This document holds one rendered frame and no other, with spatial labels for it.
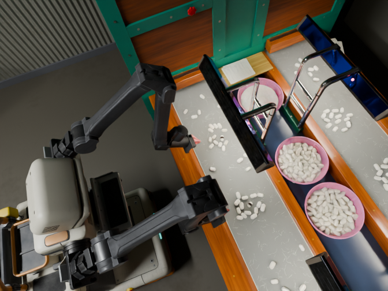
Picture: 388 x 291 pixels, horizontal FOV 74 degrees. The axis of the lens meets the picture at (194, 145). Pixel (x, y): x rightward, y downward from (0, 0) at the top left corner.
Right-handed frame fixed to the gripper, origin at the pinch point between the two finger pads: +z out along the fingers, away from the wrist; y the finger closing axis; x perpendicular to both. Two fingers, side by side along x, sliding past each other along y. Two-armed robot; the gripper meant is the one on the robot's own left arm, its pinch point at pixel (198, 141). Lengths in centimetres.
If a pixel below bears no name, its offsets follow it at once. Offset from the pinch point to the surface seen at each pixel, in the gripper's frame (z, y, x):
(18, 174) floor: -57, 80, 162
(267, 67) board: 49, 33, -34
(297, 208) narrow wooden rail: 29, -49, -13
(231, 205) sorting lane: 9.6, -34.6, 7.2
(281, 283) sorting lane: 14, -74, 4
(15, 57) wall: -55, 187, 120
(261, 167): -3.6, -32.0, -27.3
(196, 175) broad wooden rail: 0.0, -13.5, 11.9
